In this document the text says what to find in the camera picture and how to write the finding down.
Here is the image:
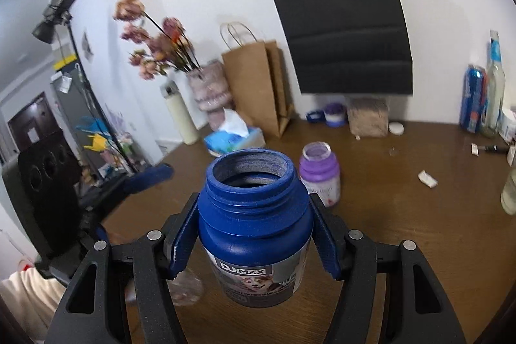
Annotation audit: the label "clear patterned plastic cup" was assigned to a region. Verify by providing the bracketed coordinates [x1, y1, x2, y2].
[124, 266, 206, 308]

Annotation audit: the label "blue plastic jar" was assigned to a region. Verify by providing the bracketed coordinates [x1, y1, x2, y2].
[197, 149, 314, 308]

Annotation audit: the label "purple supplement bottle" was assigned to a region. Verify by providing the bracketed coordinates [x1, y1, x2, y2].
[299, 142, 341, 208]

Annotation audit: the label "cream thermos bottle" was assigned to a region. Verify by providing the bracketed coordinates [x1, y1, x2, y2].
[160, 80, 199, 145]

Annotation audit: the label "grey refrigerator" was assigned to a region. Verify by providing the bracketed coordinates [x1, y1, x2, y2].
[51, 61, 131, 180]

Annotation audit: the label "blue tissue box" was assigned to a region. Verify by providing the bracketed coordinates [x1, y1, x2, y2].
[203, 108, 266, 157]

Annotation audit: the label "white paper scrap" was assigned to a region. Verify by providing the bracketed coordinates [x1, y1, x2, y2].
[418, 170, 438, 189]

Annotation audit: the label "pink ceramic vase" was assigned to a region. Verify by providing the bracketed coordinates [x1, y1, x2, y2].
[186, 60, 234, 131]

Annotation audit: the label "white small lid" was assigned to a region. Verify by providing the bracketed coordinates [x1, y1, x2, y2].
[388, 121, 405, 136]

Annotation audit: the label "dried pink roses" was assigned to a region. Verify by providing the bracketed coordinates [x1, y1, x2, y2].
[113, 0, 200, 80]

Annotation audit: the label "blue jar lid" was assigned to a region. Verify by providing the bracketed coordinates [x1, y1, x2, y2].
[305, 109, 325, 123]

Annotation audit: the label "brown paper bag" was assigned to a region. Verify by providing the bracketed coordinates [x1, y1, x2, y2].
[220, 22, 294, 138]

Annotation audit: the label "clear drinking glass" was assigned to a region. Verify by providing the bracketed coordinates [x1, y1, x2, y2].
[500, 167, 516, 216]

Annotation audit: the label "studio light on stand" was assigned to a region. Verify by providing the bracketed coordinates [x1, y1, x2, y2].
[32, 0, 138, 174]

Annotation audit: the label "blue soda can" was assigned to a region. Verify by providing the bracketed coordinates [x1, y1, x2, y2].
[459, 64, 487, 133]

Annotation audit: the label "glass bottle blue label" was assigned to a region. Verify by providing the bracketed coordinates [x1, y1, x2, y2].
[480, 30, 505, 138]

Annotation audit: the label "black paper bag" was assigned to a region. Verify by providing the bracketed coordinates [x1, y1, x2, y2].
[274, 0, 413, 95]

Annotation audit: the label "white wall poster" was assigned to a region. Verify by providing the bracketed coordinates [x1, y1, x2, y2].
[81, 31, 94, 63]

